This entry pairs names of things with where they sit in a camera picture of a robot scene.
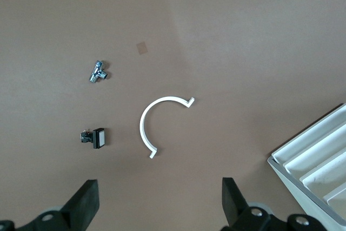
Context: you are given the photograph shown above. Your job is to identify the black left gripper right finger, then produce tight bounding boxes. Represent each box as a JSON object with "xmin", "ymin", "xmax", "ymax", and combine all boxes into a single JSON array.
[{"xmin": 221, "ymin": 177, "xmax": 274, "ymax": 231}]

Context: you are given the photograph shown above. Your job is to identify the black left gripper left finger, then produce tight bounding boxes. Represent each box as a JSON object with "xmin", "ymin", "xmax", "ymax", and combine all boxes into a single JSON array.
[{"xmin": 20, "ymin": 179, "xmax": 100, "ymax": 231}]

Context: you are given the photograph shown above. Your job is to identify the white plastic drawer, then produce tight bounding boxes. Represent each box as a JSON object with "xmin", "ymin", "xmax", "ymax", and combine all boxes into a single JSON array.
[
  {"xmin": 283, "ymin": 128, "xmax": 346, "ymax": 183},
  {"xmin": 324, "ymin": 186, "xmax": 346, "ymax": 217},
  {"xmin": 271, "ymin": 103, "xmax": 346, "ymax": 167},
  {"xmin": 300, "ymin": 154, "xmax": 346, "ymax": 201}
]

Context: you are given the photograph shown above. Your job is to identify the white drawer cabinet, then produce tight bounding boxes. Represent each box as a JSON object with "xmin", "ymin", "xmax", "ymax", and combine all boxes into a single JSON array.
[{"xmin": 267, "ymin": 103, "xmax": 346, "ymax": 228}]

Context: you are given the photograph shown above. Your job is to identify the small metal fitting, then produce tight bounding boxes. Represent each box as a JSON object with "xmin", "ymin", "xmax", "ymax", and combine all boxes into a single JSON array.
[{"xmin": 88, "ymin": 60, "xmax": 109, "ymax": 83}]

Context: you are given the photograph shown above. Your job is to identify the brown tape square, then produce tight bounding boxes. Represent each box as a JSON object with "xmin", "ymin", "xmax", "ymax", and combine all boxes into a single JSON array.
[{"xmin": 136, "ymin": 41, "xmax": 149, "ymax": 55}]

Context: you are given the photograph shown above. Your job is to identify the black rectangular switch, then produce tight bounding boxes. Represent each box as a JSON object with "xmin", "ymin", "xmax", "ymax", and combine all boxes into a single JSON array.
[{"xmin": 79, "ymin": 127, "xmax": 108, "ymax": 150}]

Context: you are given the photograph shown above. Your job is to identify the white curved bracket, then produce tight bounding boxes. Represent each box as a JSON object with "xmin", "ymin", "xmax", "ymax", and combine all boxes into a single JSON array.
[{"xmin": 139, "ymin": 95, "xmax": 196, "ymax": 160}]

